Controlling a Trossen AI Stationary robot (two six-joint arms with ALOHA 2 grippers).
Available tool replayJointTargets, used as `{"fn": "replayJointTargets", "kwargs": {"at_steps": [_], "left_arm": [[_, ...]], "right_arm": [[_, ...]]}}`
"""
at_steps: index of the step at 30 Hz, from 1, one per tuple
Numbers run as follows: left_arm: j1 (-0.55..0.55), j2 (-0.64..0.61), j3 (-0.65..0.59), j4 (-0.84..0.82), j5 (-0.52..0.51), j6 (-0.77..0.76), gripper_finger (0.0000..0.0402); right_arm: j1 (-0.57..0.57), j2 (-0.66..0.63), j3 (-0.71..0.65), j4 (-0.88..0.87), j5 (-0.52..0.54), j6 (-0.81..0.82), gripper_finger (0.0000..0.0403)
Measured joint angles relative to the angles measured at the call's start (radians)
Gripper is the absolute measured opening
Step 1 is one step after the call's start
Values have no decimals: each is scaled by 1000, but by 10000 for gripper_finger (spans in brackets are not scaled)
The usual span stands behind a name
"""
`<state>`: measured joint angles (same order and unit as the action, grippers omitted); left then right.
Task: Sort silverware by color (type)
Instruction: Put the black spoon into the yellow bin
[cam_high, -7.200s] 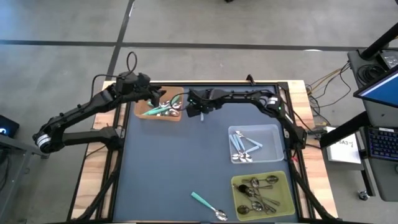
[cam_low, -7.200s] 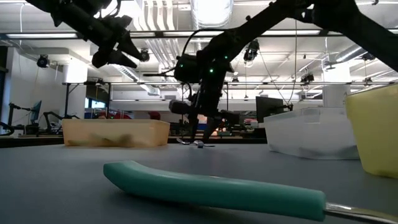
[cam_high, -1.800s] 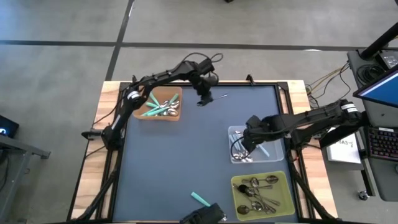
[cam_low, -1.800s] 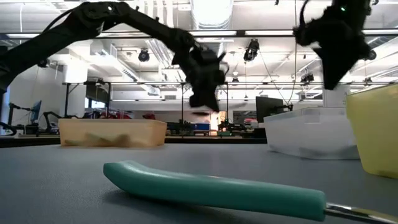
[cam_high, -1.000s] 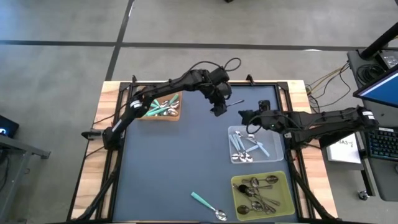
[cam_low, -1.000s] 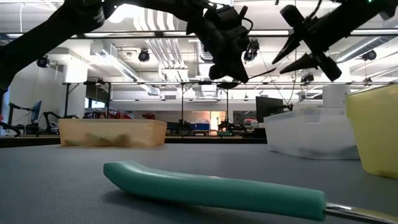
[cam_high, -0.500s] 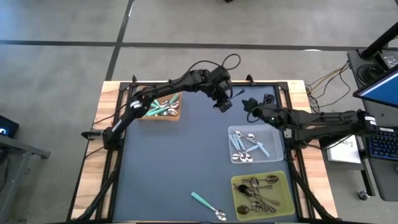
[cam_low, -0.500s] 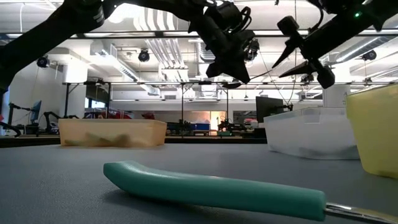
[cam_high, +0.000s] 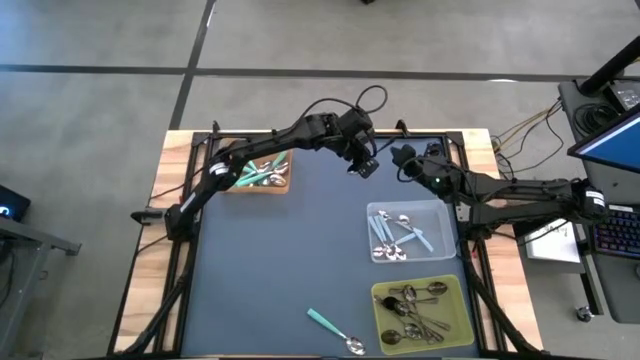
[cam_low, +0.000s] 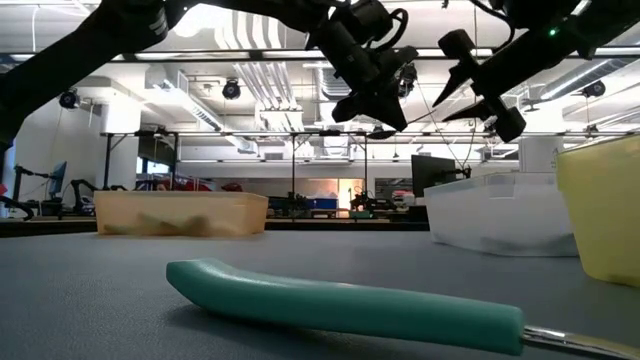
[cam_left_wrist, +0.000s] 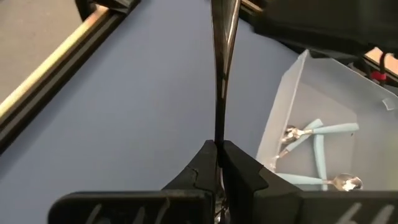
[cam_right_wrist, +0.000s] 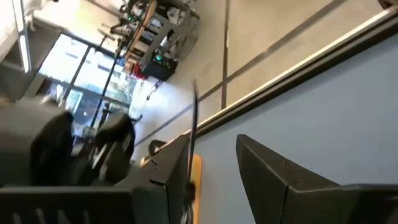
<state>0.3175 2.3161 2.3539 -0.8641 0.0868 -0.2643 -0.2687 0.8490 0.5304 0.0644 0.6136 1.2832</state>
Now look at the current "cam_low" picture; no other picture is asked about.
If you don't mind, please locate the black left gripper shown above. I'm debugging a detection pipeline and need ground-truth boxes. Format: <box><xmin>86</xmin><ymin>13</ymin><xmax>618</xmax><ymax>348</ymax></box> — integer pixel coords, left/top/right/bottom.
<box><xmin>308</xmin><ymin>19</ymin><xmax>420</xmax><ymax>133</ymax></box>

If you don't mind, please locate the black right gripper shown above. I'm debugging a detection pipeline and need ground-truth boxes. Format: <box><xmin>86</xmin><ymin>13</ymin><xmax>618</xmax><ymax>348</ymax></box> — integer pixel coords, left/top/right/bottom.
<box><xmin>432</xmin><ymin>24</ymin><xmax>592</xmax><ymax>144</ymax></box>

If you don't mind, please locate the black background monitor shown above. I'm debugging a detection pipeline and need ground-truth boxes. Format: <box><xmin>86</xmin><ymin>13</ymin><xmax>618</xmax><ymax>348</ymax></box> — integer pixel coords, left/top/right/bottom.
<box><xmin>411</xmin><ymin>154</ymin><xmax>459</xmax><ymax>199</ymax></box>

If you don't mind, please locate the blue background bin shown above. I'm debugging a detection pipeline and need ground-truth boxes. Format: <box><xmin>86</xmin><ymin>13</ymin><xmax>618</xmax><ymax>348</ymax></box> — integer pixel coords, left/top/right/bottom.
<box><xmin>272</xmin><ymin>196</ymin><xmax>339</xmax><ymax>211</ymax></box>

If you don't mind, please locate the clear plastic bin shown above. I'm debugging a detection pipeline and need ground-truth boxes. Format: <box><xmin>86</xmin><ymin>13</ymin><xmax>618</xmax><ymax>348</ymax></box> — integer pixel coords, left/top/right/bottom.
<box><xmin>423</xmin><ymin>171</ymin><xmax>581</xmax><ymax>259</ymax></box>

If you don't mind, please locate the yellow-green plastic bin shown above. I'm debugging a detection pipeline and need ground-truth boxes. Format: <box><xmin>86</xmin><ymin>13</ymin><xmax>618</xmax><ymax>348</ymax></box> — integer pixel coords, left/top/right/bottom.
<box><xmin>555</xmin><ymin>133</ymin><xmax>640</xmax><ymax>289</ymax></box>

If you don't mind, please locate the orange plastic bin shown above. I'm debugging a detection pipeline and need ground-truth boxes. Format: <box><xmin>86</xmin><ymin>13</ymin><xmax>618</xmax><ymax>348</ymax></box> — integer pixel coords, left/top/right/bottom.
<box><xmin>93</xmin><ymin>190</ymin><xmax>270</xmax><ymax>237</ymax></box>

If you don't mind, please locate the red background object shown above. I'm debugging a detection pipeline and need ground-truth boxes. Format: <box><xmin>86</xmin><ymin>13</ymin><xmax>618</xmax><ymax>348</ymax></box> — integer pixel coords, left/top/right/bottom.
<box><xmin>149</xmin><ymin>176</ymin><xmax>244</xmax><ymax>194</ymax></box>

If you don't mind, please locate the blue-grey table mat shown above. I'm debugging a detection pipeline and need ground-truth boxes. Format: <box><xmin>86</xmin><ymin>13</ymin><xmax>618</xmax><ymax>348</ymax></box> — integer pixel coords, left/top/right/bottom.
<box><xmin>0</xmin><ymin>229</ymin><xmax>640</xmax><ymax>360</ymax></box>

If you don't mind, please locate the black overhead rig camera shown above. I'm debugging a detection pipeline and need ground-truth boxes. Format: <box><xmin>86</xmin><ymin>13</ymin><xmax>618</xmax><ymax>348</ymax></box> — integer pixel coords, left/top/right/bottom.
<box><xmin>398</xmin><ymin>63</ymin><xmax>419</xmax><ymax>100</ymax></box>

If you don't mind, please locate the thin black hanging cable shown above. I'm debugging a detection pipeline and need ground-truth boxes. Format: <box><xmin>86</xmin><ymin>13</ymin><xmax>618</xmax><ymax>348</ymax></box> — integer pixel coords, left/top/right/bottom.
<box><xmin>471</xmin><ymin>94</ymin><xmax>480</xmax><ymax>169</ymax></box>

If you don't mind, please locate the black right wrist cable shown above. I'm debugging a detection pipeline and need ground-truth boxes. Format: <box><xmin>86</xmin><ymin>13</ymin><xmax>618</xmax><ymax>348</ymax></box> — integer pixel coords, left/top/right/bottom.
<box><xmin>469</xmin><ymin>0</ymin><xmax>517</xmax><ymax>51</ymax></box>

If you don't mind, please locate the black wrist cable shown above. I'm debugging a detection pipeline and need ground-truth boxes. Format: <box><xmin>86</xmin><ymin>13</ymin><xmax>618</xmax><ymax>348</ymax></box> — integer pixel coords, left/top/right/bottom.
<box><xmin>377</xmin><ymin>7</ymin><xmax>409</xmax><ymax>54</ymax></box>
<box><xmin>469</xmin><ymin>0</ymin><xmax>517</xmax><ymax>51</ymax></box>

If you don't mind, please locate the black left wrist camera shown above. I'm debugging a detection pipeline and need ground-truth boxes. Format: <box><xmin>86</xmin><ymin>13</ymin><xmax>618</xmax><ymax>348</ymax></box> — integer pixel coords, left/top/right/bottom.
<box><xmin>344</xmin><ymin>0</ymin><xmax>397</xmax><ymax>45</ymax></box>

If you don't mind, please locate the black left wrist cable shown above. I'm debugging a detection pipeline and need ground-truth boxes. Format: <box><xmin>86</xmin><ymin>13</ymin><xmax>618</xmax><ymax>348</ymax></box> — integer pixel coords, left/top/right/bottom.
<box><xmin>377</xmin><ymin>7</ymin><xmax>409</xmax><ymax>54</ymax></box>

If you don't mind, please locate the black dome ceiling camera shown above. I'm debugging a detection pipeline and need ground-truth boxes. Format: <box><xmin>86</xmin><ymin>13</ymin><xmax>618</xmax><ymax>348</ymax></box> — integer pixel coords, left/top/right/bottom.
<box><xmin>58</xmin><ymin>88</ymin><xmax>81</xmax><ymax>111</ymax></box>
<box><xmin>221</xmin><ymin>78</ymin><xmax>243</xmax><ymax>102</ymax></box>
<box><xmin>582</xmin><ymin>79</ymin><xmax>608</xmax><ymax>99</ymax></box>

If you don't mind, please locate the black metal table frame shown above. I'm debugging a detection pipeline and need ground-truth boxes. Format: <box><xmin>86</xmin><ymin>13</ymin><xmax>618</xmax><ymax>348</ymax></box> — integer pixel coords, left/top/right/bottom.
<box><xmin>0</xmin><ymin>217</ymin><xmax>431</xmax><ymax>239</ymax></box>

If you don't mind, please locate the black overhead frame bar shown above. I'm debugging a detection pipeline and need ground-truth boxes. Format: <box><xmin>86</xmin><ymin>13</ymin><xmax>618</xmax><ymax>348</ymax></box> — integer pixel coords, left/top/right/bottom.
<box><xmin>0</xmin><ymin>47</ymin><xmax>640</xmax><ymax>63</ymax></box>

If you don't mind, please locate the white rectangular air duct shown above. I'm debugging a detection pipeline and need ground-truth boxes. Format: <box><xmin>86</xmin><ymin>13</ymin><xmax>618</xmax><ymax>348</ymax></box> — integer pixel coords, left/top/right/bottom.
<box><xmin>147</xmin><ymin>74</ymin><xmax>259</xmax><ymax>154</ymax></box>

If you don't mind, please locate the teal-handled silver spoon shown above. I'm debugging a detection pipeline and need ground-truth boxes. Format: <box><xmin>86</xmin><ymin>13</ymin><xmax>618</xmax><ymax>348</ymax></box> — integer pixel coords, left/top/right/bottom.
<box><xmin>165</xmin><ymin>257</ymin><xmax>640</xmax><ymax>360</ymax></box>

